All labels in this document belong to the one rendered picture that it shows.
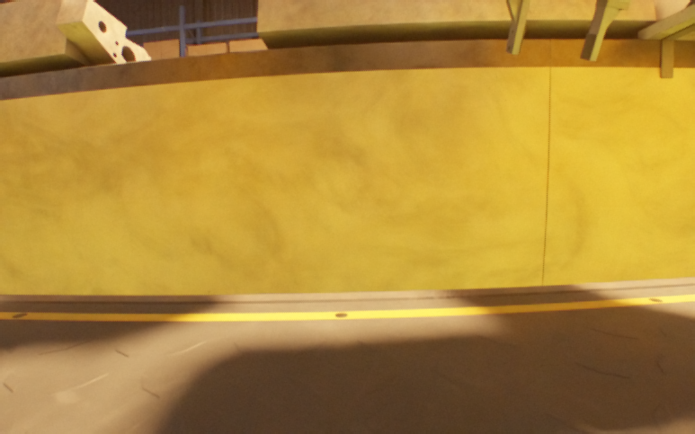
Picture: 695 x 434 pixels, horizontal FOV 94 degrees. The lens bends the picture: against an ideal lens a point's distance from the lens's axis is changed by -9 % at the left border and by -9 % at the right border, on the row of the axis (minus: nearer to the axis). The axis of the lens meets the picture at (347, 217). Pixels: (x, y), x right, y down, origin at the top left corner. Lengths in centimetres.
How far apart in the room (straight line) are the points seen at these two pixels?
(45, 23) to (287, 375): 132
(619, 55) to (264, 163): 92
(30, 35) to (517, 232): 148
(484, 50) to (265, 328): 86
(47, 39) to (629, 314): 141
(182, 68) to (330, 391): 98
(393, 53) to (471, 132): 27
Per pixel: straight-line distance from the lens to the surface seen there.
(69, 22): 128
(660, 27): 113
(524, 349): 22
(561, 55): 104
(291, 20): 100
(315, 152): 91
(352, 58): 94
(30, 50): 141
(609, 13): 72
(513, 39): 65
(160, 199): 108
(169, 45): 1218
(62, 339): 28
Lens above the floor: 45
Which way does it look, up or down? 7 degrees down
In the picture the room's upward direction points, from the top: 1 degrees counter-clockwise
